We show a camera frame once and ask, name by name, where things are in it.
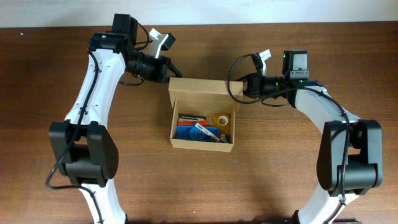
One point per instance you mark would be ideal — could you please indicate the white blue staples box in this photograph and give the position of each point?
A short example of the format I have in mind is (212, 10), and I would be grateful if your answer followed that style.
(225, 138)

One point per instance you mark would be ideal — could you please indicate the blue plastic tray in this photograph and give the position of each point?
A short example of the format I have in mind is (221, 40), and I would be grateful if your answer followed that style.
(192, 133)

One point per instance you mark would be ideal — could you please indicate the blue whiteboard marker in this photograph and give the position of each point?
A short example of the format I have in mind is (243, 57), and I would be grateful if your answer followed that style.
(207, 132)

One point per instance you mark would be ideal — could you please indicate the yellow tape roll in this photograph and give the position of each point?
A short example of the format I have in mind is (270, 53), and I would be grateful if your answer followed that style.
(222, 121)

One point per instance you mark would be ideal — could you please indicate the cardboard box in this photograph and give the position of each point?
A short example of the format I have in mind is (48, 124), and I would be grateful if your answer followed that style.
(199, 97)

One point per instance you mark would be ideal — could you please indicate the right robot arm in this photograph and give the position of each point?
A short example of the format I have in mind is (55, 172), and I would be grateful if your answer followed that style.
(349, 161)

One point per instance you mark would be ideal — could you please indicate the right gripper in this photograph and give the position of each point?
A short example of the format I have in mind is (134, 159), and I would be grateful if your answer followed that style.
(250, 85)

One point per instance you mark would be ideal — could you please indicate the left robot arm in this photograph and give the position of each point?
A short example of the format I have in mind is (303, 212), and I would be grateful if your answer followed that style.
(86, 155)

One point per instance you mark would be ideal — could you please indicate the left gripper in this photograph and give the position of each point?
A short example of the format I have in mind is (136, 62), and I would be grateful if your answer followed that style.
(166, 70)

